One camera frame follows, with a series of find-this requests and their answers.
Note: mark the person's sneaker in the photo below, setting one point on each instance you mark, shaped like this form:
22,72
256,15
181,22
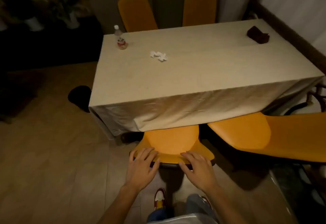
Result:
160,197
205,202

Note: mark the black round waste bin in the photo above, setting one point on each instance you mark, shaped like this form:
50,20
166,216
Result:
79,97

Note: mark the person's left sneaker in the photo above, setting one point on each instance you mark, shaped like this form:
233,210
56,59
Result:
160,197

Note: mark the person's blue jeans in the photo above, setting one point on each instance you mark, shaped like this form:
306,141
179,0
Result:
196,203

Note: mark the white tissues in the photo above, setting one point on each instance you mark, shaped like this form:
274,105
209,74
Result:
160,56

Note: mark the person's left forearm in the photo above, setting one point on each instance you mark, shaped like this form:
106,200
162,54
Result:
117,208

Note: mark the plastic drink bottle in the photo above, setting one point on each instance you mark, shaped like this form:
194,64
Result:
121,43

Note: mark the beige cloth-covered table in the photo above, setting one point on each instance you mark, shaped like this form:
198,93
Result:
203,73

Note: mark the yellow dining chair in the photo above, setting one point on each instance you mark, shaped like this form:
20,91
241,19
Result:
137,12
280,137
173,142
200,7

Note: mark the person's left hand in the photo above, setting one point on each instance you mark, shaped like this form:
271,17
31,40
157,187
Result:
140,170

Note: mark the person's right hand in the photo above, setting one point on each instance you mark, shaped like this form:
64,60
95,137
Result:
201,173

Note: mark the person's right sneaker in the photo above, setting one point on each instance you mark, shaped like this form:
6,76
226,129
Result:
205,202

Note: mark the brown tissue pouch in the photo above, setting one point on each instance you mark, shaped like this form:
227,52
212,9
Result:
257,35

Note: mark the person's white shirt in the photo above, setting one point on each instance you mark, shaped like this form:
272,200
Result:
178,220

